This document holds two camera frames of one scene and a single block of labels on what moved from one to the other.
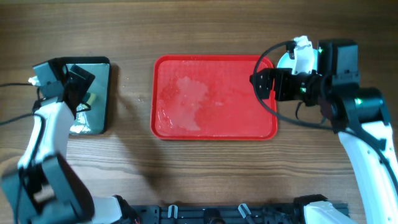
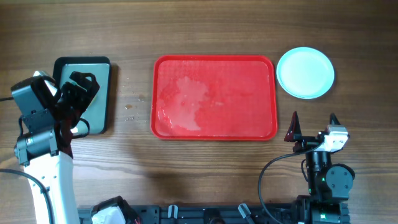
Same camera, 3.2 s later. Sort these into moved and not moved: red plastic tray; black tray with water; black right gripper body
Moved: black right gripper body
Not moved: black tray with water; red plastic tray
